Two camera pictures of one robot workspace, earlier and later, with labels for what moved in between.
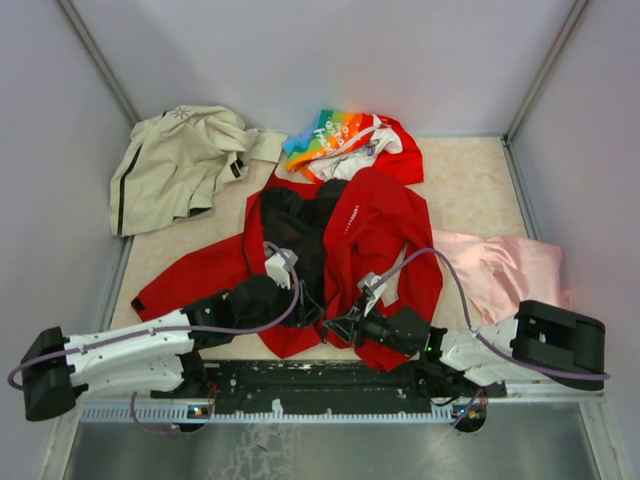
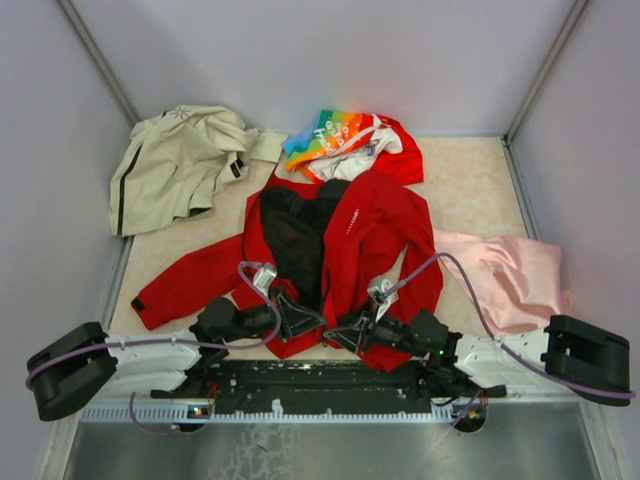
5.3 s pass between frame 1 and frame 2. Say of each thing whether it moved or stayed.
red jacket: stayed
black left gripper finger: moved
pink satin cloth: stayed
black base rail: stayed
